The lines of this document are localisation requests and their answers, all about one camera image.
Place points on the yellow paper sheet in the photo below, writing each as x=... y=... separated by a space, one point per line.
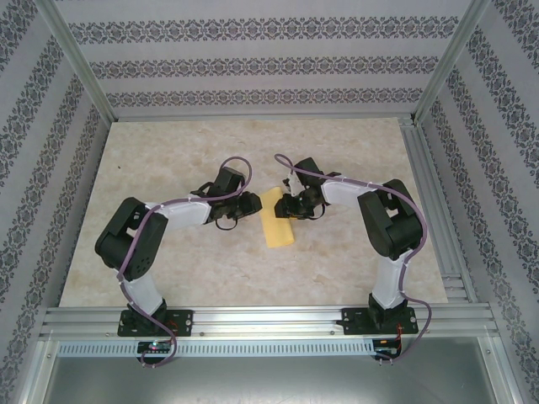
x=275 y=231

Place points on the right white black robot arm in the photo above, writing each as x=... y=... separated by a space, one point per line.
x=341 y=193

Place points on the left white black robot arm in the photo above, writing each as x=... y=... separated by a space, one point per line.
x=187 y=216

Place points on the grey metal sheet shelf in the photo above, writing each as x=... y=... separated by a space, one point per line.
x=269 y=383

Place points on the long aluminium mounting rail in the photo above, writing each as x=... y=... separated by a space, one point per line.
x=269 y=322

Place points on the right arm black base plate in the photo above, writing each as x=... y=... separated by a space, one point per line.
x=353 y=322

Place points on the aluminium side rail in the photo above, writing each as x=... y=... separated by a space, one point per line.
x=426 y=177

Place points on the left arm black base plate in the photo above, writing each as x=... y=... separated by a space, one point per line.
x=183 y=322

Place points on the aluminium frame post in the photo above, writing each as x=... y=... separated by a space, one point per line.
x=450 y=59
x=80 y=63

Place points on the aluminium frame bar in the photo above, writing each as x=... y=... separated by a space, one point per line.
x=503 y=374
x=38 y=374

